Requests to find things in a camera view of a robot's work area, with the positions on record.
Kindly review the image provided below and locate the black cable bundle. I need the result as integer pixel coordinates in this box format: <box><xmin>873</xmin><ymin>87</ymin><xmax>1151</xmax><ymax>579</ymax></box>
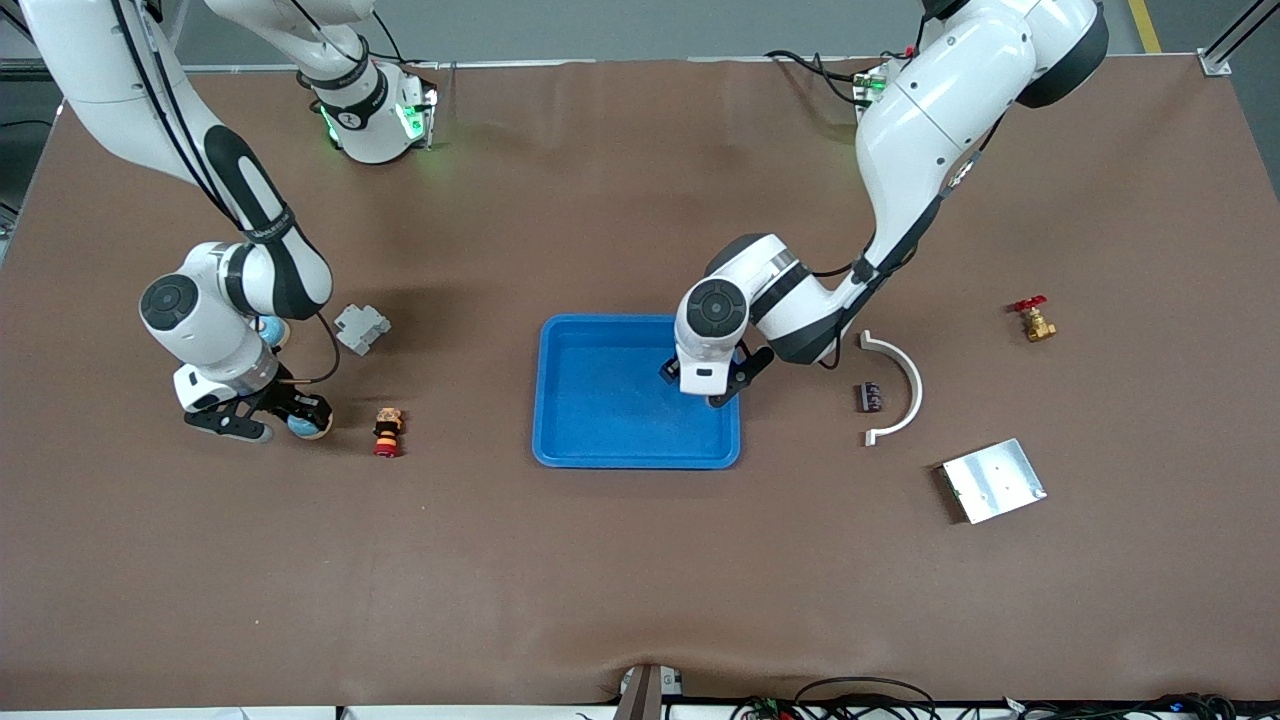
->
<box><xmin>730</xmin><ymin>677</ymin><xmax>1280</xmax><ymax>720</ymax></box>

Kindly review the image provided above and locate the brass valve with red handle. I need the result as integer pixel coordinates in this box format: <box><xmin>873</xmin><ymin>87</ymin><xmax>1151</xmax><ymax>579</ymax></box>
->
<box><xmin>1011</xmin><ymin>296</ymin><xmax>1058</xmax><ymax>344</ymax></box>

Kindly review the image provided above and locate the white curved plastic bracket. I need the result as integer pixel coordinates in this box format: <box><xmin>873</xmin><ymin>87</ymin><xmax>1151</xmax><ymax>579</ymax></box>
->
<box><xmin>859</xmin><ymin>329</ymin><xmax>924</xmax><ymax>447</ymax></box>

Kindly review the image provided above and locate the grey plastic terminal block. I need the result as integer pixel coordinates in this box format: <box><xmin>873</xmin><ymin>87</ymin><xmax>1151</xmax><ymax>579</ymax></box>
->
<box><xmin>333</xmin><ymin>303</ymin><xmax>392</xmax><ymax>357</ymax></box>

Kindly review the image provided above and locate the black arm base cable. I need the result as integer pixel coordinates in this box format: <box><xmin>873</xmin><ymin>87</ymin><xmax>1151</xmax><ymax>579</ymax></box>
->
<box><xmin>370</xmin><ymin>10</ymin><xmax>441</xmax><ymax>71</ymax></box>
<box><xmin>765</xmin><ymin>48</ymin><xmax>866</xmax><ymax>106</ymax></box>

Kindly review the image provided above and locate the brown table mat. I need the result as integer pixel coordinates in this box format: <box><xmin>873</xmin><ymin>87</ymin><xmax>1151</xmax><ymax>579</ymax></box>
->
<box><xmin>0</xmin><ymin>55</ymin><xmax>1280</xmax><ymax>713</ymax></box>

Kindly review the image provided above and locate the blue plastic tray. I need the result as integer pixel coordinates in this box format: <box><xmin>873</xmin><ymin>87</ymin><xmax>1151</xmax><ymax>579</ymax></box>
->
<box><xmin>531</xmin><ymin>314</ymin><xmax>742</xmax><ymax>471</ymax></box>

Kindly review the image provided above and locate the grey metal clamp bracket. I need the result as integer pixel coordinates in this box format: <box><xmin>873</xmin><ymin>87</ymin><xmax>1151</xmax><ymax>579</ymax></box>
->
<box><xmin>615</xmin><ymin>663</ymin><xmax>686</xmax><ymax>720</ymax></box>

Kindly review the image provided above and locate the silver metal plate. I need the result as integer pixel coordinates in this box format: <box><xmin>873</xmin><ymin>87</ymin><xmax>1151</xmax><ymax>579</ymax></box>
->
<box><xmin>938</xmin><ymin>438</ymin><xmax>1048</xmax><ymax>525</ymax></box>

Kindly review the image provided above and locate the aluminium frame profile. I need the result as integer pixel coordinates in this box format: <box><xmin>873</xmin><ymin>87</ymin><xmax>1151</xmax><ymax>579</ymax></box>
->
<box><xmin>1197</xmin><ymin>0</ymin><xmax>1280</xmax><ymax>79</ymax></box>

